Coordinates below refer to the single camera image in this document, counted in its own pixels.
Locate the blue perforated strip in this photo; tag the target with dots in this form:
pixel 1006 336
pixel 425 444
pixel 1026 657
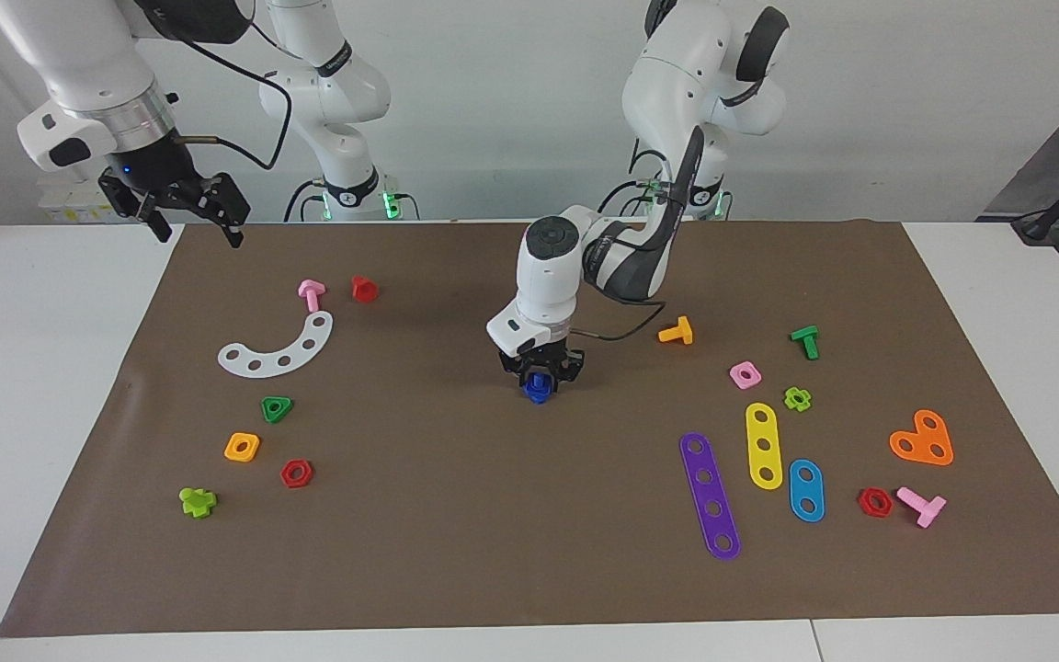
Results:
pixel 806 490

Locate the yellow perforated strip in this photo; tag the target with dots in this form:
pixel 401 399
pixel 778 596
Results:
pixel 764 446

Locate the white box with labels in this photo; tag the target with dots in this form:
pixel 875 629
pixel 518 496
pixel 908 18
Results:
pixel 65 204

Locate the pink plastic screw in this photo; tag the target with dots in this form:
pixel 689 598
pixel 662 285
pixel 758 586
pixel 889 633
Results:
pixel 922 507
pixel 311 294

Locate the brown table mat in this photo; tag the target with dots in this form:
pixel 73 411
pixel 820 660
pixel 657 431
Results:
pixel 511 515

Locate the orange square plastic nut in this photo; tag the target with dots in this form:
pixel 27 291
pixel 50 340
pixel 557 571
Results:
pixel 242 448

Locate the purple perforated strip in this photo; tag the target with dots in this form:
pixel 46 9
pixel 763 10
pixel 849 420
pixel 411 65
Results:
pixel 710 496

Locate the pink square plastic nut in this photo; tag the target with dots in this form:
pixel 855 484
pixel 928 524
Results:
pixel 745 374

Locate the orange heart perforated plate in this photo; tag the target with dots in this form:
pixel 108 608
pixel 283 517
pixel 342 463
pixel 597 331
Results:
pixel 923 439

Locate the red hexagon plastic nut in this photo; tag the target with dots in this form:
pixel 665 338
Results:
pixel 875 502
pixel 296 473

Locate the dark green plastic screw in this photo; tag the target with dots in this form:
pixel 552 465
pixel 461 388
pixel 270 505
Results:
pixel 806 341

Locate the blue plastic screw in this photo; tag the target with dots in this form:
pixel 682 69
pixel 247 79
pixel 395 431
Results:
pixel 536 397

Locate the lime green flower nut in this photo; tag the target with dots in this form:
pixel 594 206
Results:
pixel 797 398

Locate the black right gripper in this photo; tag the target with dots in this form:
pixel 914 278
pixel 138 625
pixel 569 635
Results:
pixel 166 179

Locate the green triangle plastic nut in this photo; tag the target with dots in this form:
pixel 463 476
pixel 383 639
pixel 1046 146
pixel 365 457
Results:
pixel 276 409

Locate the white curved perforated strip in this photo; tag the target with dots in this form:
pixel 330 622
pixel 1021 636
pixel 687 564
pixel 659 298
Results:
pixel 286 357

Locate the orange plastic screw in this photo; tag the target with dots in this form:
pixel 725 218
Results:
pixel 677 332

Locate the lime green cross piece left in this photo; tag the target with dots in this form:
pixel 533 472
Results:
pixel 198 502

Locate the red plastic screw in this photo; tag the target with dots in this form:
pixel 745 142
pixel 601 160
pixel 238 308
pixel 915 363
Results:
pixel 364 290

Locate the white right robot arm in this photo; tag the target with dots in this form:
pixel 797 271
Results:
pixel 88 55

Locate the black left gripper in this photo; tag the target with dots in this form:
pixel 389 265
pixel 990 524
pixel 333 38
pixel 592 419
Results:
pixel 543 359

